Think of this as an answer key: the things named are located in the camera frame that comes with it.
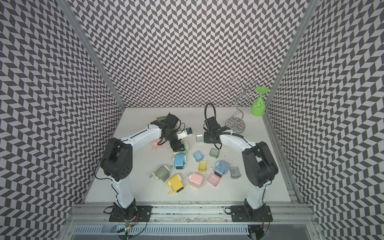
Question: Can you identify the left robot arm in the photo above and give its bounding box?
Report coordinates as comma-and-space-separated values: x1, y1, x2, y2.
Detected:
100, 114, 193, 210

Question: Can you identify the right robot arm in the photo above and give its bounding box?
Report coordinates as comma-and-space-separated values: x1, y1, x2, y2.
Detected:
204, 117, 279, 211

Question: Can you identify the blue transparent tray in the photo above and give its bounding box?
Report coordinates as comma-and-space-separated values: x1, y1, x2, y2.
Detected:
193, 151, 204, 162

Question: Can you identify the yellow transparent tray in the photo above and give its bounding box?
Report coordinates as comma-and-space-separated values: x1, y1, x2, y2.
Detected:
198, 161, 208, 173

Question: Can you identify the sage green pencil sharpener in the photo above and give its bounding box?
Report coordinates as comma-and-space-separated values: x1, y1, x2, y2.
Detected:
149, 165, 170, 183

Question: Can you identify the yellow pencil sharpener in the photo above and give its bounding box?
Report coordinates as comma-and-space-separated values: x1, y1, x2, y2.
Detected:
167, 174, 184, 195

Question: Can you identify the light blue pencil sharpener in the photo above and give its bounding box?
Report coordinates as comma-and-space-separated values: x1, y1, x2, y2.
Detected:
213, 160, 230, 178

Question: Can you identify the pink transparent tray front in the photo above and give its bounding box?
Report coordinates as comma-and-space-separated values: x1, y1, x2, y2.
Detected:
207, 173, 221, 187

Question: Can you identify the grey transparent tray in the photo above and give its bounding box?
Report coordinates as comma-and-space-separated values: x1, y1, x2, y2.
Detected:
230, 167, 241, 179

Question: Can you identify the green snack bag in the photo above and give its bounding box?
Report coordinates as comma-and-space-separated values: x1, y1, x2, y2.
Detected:
157, 116, 167, 121

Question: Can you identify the green plastic wine glass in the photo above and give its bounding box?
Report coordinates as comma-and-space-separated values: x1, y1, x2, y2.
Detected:
251, 87, 270, 117

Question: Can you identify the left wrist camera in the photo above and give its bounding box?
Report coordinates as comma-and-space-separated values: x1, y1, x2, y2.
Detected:
176, 128, 193, 140

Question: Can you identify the metal wire glass rack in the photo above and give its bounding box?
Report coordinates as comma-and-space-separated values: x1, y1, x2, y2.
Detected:
225, 77, 256, 134

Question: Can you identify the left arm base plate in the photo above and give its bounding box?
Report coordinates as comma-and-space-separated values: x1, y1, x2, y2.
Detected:
109, 205, 153, 223

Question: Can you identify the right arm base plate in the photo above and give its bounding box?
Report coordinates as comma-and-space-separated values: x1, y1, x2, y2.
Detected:
230, 205, 273, 223

